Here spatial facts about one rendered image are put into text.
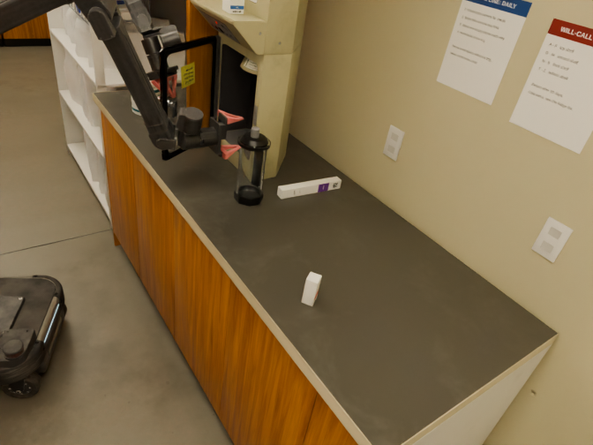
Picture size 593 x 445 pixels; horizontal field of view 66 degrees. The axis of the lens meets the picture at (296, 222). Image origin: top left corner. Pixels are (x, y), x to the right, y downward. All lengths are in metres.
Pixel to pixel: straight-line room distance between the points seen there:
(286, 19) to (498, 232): 0.93
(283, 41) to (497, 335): 1.09
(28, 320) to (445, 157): 1.77
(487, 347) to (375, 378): 0.35
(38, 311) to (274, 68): 1.44
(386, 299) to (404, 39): 0.87
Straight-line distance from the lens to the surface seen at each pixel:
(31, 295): 2.36
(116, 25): 1.23
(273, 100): 1.63
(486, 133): 1.49
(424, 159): 1.64
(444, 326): 1.33
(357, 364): 1.15
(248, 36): 1.51
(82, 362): 2.35
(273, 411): 1.48
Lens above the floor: 1.81
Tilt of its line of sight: 34 degrees down
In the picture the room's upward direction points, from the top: 10 degrees clockwise
